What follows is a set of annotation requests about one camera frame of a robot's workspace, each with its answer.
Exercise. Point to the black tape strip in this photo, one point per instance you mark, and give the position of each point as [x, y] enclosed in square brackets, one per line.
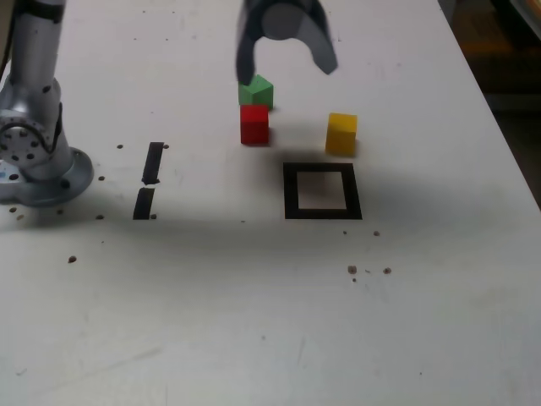
[151, 165]

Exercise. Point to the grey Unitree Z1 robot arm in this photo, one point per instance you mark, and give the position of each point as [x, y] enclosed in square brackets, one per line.
[34, 105]

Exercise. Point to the green cube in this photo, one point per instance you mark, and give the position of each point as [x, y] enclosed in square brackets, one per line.
[260, 95]

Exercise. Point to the black tape square outline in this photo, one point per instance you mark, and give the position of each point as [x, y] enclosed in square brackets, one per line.
[289, 190]

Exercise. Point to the red cube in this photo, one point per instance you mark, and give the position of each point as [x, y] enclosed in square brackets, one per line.
[255, 127]

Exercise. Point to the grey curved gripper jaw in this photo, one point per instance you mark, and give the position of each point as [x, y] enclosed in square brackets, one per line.
[313, 29]
[245, 46]

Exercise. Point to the yellow cube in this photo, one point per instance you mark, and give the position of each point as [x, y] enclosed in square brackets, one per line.
[340, 135]

